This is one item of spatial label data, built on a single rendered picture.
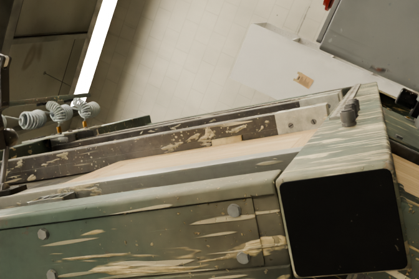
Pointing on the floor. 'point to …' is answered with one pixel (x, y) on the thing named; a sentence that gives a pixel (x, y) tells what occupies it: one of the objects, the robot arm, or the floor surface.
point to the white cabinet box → (297, 66)
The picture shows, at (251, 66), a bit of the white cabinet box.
